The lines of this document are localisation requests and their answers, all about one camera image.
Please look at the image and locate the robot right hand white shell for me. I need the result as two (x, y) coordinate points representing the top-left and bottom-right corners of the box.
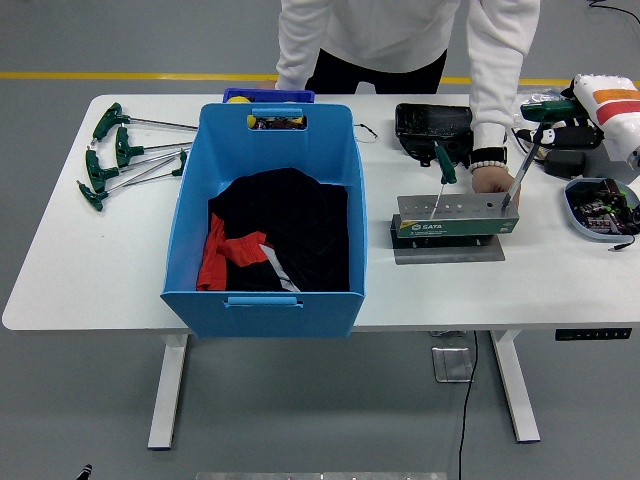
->
(514, 73), (640, 169)

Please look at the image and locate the person's left hand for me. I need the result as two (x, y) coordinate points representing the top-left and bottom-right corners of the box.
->
(469, 167), (522, 202)

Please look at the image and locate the small green T-handle hex wrench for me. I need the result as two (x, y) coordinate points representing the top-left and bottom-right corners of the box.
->
(430, 143), (458, 221)

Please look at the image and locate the metal SATA wrench holder stand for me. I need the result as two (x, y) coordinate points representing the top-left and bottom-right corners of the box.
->
(389, 193), (521, 265)

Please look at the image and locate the large green T-handle hex wrench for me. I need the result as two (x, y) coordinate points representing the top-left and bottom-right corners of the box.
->
(501, 98), (585, 209)

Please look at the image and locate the large blue plastic storage box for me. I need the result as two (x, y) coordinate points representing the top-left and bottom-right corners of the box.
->
(160, 103), (370, 340)

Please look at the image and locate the small dark blue parts bin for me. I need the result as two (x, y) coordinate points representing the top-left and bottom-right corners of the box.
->
(222, 87), (317, 105)

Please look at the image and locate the black wrist band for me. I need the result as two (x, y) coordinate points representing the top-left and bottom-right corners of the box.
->
(468, 146), (509, 165)

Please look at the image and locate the black power adapter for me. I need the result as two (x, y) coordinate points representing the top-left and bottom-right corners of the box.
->
(543, 149), (588, 180)

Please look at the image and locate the light blue bowl of parts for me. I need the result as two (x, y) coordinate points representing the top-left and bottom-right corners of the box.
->
(563, 177), (640, 245)

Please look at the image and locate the black plastic tray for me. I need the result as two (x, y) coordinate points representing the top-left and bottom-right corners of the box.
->
(394, 103), (475, 169)

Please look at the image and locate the silver carabiner clip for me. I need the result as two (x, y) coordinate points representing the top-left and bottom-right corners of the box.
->
(353, 123), (380, 146)

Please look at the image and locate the white table leg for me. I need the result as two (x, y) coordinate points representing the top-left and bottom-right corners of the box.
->
(488, 329), (541, 444)
(147, 333), (190, 451)

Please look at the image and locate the person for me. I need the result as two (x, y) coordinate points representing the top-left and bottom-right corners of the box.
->
(257, 0), (542, 202)

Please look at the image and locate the black and red clothing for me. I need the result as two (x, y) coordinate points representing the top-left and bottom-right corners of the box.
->
(196, 167), (351, 294)

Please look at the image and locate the black table control panel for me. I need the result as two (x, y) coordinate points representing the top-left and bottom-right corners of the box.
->
(554, 328), (633, 342)

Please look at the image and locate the metal floor outlet plate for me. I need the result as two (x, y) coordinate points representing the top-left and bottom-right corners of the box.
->
(431, 346), (475, 385)

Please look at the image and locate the black cable on floor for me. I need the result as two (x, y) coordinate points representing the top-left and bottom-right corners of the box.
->
(587, 0), (640, 26)

